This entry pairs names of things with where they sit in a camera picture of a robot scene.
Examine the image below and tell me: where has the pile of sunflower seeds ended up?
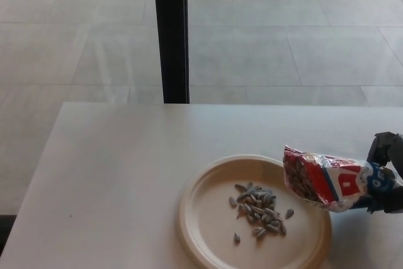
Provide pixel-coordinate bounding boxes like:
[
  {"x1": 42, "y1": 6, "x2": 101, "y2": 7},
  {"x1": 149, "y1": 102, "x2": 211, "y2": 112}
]
[{"x1": 234, "y1": 181, "x2": 288, "y2": 239}]

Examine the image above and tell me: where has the red white sunflower seed bag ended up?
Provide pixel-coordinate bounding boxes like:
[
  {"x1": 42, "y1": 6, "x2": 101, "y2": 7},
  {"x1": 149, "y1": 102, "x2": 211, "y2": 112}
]
[{"x1": 281, "y1": 145, "x2": 395, "y2": 214}]

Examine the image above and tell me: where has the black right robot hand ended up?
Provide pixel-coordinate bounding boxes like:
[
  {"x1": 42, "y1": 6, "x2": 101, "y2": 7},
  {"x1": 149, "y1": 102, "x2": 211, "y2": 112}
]
[{"x1": 366, "y1": 131, "x2": 403, "y2": 215}]

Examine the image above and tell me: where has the black vertical window post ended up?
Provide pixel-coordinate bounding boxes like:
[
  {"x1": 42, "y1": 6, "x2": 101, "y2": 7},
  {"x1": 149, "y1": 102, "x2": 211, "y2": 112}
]
[{"x1": 152, "y1": 0, "x2": 191, "y2": 104}]

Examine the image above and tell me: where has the white round paper plate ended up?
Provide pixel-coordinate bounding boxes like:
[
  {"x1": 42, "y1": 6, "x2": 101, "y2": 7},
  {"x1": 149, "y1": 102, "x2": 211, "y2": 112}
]
[{"x1": 178, "y1": 154, "x2": 333, "y2": 269}]

